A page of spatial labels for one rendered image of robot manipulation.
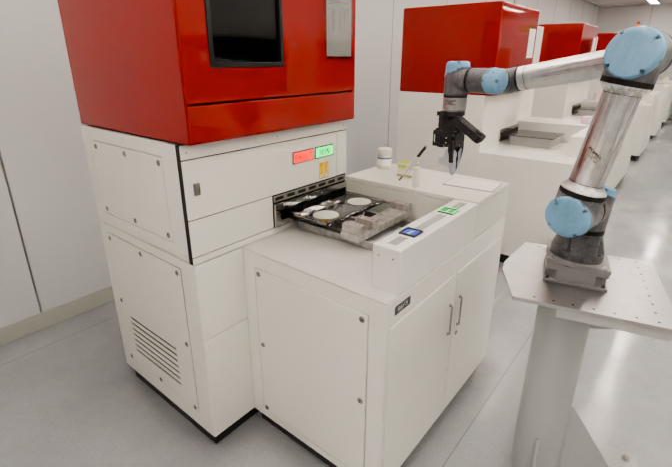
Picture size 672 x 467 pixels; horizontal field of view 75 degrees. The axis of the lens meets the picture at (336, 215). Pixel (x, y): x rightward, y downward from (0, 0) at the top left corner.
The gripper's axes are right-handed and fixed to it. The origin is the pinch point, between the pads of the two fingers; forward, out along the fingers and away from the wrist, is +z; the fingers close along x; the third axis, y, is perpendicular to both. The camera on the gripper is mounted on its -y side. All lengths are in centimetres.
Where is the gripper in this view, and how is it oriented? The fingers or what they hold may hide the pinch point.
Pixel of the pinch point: (454, 171)
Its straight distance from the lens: 154.3
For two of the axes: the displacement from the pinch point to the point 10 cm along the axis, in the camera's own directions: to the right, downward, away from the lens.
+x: -6.3, 2.6, -7.3
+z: 0.0, 9.4, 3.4
